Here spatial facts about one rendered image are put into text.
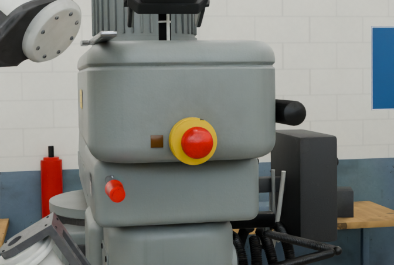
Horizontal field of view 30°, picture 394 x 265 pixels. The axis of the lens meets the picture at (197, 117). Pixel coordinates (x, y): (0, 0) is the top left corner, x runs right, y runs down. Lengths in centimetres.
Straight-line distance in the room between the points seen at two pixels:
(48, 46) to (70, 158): 459
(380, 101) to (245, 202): 487
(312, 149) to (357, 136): 441
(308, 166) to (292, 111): 44
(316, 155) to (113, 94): 61
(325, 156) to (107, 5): 51
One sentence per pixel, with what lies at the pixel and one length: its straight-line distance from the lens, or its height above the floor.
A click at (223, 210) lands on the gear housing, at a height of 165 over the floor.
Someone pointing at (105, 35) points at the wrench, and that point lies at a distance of 88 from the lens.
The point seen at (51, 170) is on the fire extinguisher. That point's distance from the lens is 524.
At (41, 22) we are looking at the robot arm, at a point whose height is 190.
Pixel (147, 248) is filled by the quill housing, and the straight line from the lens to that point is 110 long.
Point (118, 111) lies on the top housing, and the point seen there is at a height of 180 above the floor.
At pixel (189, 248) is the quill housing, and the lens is 111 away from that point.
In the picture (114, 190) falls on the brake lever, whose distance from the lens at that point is 90.
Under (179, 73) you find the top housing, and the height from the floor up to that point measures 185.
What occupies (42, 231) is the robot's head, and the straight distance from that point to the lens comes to 74.
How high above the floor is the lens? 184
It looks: 3 degrees down
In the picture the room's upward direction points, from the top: 1 degrees counter-clockwise
